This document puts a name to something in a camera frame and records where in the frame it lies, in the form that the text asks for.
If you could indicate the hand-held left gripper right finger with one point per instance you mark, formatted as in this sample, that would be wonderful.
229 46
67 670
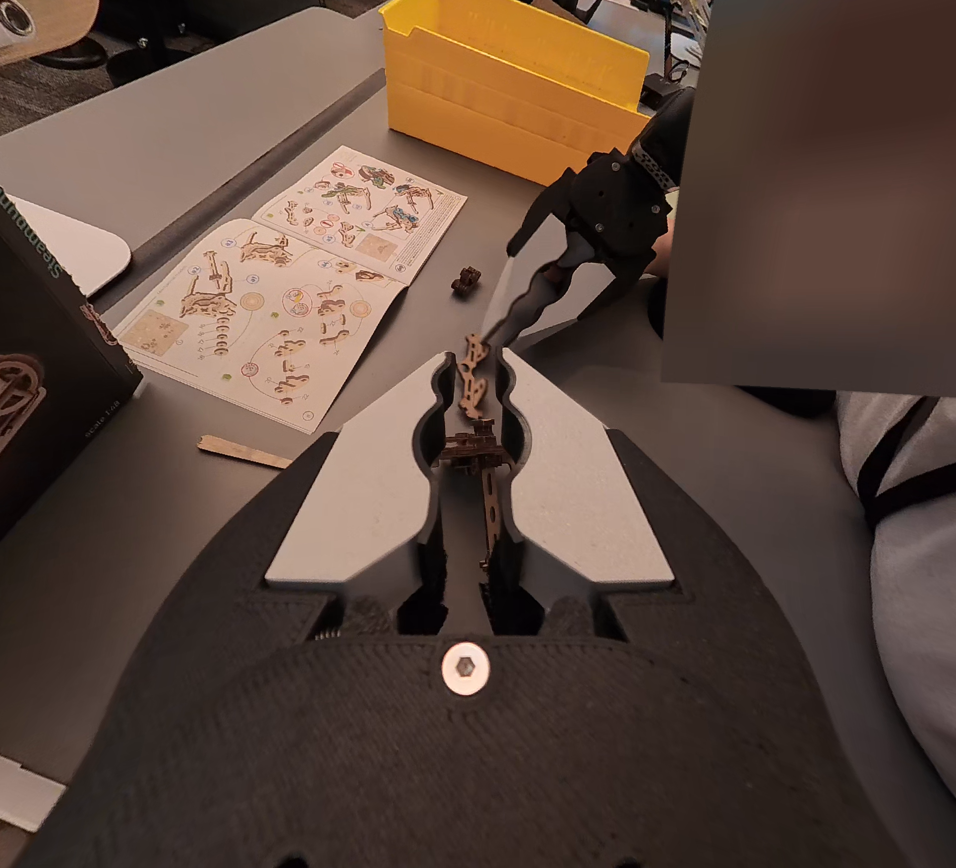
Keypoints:
582 502

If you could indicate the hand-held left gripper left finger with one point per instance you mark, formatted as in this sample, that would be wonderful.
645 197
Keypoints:
358 509

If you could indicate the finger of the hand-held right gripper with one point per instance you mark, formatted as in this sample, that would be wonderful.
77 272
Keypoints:
575 293
502 296

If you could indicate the wooden linked strip part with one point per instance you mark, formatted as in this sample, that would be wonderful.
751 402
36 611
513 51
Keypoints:
472 379

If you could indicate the black model kit box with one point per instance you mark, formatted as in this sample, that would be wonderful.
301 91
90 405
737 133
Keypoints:
45 330

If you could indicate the small dark wooden piece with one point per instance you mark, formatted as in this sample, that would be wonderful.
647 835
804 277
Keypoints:
466 281

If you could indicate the black power adapter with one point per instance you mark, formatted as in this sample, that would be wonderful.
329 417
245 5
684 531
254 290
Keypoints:
657 89

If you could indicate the flat wooden stick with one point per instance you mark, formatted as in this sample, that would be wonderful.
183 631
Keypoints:
239 450

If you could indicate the yellow plastic bin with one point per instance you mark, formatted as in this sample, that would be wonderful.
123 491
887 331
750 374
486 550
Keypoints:
485 106

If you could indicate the open instruction booklet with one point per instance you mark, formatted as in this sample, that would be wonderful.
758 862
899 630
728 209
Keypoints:
299 270

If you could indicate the person's grey striped clothing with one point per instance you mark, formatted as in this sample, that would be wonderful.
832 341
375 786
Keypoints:
919 584

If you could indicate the white cardboard box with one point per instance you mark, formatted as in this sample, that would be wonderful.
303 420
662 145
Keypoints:
22 793

